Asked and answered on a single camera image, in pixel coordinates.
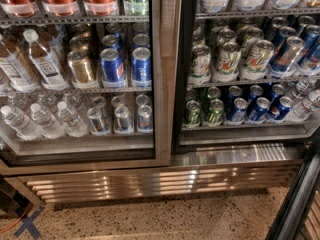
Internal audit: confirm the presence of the front right blue Pepsi can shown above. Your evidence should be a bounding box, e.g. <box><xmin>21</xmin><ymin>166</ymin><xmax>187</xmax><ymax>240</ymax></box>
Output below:
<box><xmin>131</xmin><ymin>47</ymin><xmax>152</xmax><ymax>87</ymax></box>

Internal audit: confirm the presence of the front 7up can left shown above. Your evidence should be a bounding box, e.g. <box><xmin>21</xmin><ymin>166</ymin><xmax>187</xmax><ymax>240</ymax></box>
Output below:
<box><xmin>188</xmin><ymin>45</ymin><xmax>211</xmax><ymax>85</ymax></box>

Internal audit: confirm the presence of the front left blue Pepsi can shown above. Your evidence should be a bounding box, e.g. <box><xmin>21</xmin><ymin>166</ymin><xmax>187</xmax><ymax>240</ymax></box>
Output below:
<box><xmin>100</xmin><ymin>48</ymin><xmax>126</xmax><ymax>87</ymax></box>

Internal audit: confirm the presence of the gold soda can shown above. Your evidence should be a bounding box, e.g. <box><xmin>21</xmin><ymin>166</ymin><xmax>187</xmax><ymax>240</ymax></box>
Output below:
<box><xmin>67</xmin><ymin>50</ymin><xmax>99</xmax><ymax>90</ymax></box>

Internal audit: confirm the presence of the blue Pepsi can lower left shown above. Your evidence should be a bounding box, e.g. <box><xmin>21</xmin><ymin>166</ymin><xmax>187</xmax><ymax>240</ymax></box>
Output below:
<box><xmin>225</xmin><ymin>98</ymin><xmax>248</xmax><ymax>125</ymax></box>

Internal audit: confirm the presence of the orange floor cable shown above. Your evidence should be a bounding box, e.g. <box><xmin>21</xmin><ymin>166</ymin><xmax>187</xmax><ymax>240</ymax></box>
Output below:
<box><xmin>0</xmin><ymin>202</ymin><xmax>34</xmax><ymax>235</ymax></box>

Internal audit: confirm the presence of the blue pepsi can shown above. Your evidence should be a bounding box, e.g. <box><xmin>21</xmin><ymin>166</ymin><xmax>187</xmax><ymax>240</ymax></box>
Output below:
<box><xmin>100</xmin><ymin>48</ymin><xmax>126</xmax><ymax>87</ymax></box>
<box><xmin>131</xmin><ymin>47</ymin><xmax>152</xmax><ymax>87</ymax></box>
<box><xmin>225</xmin><ymin>98</ymin><xmax>248</xmax><ymax>125</ymax></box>
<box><xmin>246</xmin><ymin>97</ymin><xmax>270</xmax><ymax>123</ymax></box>

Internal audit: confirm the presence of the water bottle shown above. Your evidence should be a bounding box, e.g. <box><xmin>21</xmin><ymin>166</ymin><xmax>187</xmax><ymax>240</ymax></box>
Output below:
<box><xmin>57</xmin><ymin>101</ymin><xmax>88</xmax><ymax>137</ymax></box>
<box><xmin>30</xmin><ymin>103</ymin><xmax>65</xmax><ymax>139</ymax></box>
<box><xmin>1</xmin><ymin>105</ymin><xmax>42</xmax><ymax>141</ymax></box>

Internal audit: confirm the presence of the green soda can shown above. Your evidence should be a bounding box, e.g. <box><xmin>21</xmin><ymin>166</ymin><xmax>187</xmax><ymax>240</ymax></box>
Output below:
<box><xmin>183</xmin><ymin>100</ymin><xmax>201</xmax><ymax>128</ymax></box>

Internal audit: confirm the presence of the right water bottle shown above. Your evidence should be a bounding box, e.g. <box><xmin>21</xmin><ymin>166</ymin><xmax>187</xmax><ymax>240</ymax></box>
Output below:
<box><xmin>57</xmin><ymin>101</ymin><xmax>88</xmax><ymax>137</ymax></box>

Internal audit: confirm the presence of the blue Pepsi can lower middle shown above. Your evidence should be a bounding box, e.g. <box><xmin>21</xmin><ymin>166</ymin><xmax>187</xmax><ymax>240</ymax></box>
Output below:
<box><xmin>246</xmin><ymin>97</ymin><xmax>270</xmax><ymax>123</ymax></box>

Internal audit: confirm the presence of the left water bottle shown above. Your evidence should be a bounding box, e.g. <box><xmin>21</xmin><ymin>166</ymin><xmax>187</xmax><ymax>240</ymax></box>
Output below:
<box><xmin>1</xmin><ymin>105</ymin><xmax>42</xmax><ymax>141</ymax></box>

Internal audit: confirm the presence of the fridge glass door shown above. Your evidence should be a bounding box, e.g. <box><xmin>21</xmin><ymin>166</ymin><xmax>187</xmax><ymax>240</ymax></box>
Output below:
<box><xmin>265</xmin><ymin>141</ymin><xmax>320</xmax><ymax>240</ymax></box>
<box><xmin>0</xmin><ymin>0</ymin><xmax>181</xmax><ymax>175</ymax></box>

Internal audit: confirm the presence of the middle water bottle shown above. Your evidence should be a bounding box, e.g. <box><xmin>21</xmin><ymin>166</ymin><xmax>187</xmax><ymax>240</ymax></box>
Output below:
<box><xmin>30</xmin><ymin>103</ymin><xmax>65</xmax><ymax>139</ymax></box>

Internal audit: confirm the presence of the tea bottle white cap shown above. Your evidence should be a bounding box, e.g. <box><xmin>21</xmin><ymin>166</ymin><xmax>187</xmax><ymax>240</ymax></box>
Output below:
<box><xmin>23</xmin><ymin>29</ymin><xmax>67</xmax><ymax>90</ymax></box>

